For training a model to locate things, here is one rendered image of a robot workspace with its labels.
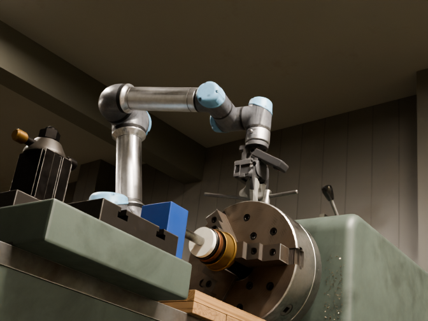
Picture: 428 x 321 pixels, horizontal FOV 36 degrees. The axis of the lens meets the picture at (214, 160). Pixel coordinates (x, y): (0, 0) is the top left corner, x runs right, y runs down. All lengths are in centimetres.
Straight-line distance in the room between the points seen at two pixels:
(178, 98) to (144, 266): 110
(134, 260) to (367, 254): 88
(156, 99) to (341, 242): 76
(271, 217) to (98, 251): 75
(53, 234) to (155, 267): 20
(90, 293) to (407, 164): 376
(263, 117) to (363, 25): 219
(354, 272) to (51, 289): 89
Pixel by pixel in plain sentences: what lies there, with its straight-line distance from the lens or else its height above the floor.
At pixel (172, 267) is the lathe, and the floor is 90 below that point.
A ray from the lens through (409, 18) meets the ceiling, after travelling 408.
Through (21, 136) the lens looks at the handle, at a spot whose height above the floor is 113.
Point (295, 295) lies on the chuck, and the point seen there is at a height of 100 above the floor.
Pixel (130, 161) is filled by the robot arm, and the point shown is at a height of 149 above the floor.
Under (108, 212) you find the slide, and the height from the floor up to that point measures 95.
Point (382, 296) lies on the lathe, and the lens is 179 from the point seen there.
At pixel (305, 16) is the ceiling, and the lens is 406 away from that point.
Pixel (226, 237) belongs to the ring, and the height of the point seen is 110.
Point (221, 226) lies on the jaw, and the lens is 158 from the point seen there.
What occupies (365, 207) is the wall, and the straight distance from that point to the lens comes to 460.
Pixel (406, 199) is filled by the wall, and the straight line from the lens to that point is 449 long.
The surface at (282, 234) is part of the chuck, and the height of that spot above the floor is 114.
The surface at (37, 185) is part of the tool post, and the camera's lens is 120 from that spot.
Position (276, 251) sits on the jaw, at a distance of 150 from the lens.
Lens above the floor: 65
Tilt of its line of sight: 24 degrees up
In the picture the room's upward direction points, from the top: 7 degrees clockwise
